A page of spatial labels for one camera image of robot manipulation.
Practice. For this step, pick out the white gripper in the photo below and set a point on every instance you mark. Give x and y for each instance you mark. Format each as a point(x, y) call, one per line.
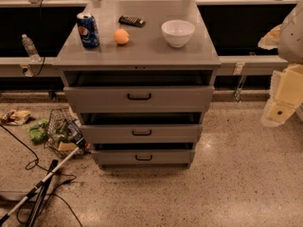
point(292, 37)

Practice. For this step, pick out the black remote control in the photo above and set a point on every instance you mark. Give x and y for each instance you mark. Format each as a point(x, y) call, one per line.
point(131, 21)

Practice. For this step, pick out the blue pepsi can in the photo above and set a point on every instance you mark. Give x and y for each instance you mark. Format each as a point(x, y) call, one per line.
point(88, 30)

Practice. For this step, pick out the white bowl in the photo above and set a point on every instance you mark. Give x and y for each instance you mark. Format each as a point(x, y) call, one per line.
point(177, 32)

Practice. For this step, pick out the wire mesh basket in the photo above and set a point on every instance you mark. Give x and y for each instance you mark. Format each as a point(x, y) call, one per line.
point(63, 133)

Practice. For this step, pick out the black white grabber stick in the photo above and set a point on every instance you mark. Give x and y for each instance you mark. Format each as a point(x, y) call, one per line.
point(41, 183)

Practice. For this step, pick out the clear plastic water bottle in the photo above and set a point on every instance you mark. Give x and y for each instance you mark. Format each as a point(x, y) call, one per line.
point(30, 48)

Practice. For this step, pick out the grey drawer cabinet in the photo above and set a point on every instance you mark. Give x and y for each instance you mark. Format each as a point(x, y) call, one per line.
point(145, 60)

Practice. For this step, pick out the top grey drawer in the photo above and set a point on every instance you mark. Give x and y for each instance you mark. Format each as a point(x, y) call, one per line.
point(147, 99)

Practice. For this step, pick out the middle grey drawer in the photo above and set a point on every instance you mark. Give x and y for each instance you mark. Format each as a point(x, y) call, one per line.
point(124, 134)

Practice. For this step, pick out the brown snack bag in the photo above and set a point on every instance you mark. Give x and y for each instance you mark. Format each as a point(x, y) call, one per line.
point(15, 117)

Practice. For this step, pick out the orange fruit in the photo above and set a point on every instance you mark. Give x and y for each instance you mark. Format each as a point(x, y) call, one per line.
point(121, 36)

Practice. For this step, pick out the green chip bag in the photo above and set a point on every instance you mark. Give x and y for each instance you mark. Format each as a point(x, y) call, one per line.
point(37, 131)

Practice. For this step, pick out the bottom grey drawer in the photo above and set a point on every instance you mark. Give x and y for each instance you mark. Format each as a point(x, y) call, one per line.
point(143, 157)

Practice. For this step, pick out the grey drawer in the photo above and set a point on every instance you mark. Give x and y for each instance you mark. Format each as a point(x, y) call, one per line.
point(124, 134)
point(143, 157)
point(147, 99)

